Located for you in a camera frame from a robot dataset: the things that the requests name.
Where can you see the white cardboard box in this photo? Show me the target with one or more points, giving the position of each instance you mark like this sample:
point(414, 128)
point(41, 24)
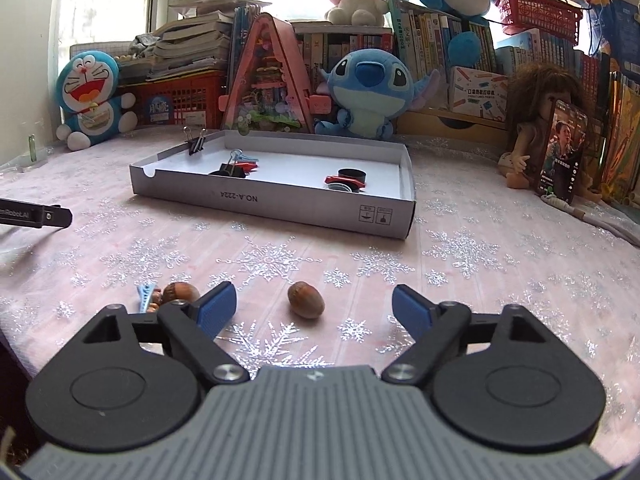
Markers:
point(280, 200)

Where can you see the brown-haired doll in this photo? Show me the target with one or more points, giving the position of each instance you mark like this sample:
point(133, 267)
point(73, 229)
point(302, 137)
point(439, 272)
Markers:
point(530, 90)

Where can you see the red plastic basket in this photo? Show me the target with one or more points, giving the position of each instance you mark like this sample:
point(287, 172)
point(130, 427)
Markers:
point(540, 15)

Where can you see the smartphone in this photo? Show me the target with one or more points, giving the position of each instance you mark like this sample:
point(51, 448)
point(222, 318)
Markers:
point(562, 155)

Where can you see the shiny gift bags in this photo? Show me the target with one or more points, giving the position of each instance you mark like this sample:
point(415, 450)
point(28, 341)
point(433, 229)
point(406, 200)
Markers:
point(622, 135)

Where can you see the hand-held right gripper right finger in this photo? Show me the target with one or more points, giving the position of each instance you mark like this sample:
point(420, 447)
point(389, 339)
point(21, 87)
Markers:
point(411, 309)

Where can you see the row of shelved books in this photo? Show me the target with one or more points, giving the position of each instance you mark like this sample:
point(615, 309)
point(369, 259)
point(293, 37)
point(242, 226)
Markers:
point(430, 35)

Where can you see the pink snowflake tablecloth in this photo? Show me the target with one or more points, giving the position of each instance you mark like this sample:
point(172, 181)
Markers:
point(500, 285)

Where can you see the blue alien plush toy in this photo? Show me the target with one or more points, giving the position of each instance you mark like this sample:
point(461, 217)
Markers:
point(370, 90)

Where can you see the red plastic crate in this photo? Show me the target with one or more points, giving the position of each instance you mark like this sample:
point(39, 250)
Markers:
point(200, 100)

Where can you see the white pencil-print carton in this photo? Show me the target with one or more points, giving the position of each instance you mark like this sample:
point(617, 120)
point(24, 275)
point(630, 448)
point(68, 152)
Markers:
point(477, 92)

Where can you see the brown nut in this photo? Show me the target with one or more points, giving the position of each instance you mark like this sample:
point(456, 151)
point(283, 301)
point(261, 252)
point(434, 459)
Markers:
point(306, 300)
point(180, 291)

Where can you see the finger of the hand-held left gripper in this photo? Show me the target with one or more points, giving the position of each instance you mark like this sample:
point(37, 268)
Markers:
point(35, 216)

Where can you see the small green tube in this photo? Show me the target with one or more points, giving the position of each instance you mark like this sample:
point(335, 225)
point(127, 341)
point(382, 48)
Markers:
point(32, 147)

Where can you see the blue hanging bag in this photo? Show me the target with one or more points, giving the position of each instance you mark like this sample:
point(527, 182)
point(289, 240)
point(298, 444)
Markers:
point(620, 30)

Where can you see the blue robot cat plush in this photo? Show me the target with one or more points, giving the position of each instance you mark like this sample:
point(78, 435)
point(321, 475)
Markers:
point(92, 95)

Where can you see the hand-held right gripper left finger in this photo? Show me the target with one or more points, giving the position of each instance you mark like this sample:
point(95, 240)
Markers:
point(217, 309)

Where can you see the wooden drawer box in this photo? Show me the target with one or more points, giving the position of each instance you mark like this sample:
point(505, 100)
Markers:
point(450, 125)

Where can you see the stack of papers and books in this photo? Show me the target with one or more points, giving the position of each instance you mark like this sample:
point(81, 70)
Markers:
point(190, 45)

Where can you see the window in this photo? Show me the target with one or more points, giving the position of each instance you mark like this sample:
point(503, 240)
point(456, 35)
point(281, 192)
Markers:
point(100, 10)

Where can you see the blue plastic clip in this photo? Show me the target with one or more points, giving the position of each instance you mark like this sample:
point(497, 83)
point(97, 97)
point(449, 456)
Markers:
point(146, 297)

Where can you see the pink triangular toy house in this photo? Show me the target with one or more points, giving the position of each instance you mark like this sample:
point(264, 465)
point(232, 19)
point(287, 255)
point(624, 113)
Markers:
point(270, 85)

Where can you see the black round lid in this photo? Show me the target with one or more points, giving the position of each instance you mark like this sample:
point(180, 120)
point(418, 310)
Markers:
point(352, 174)

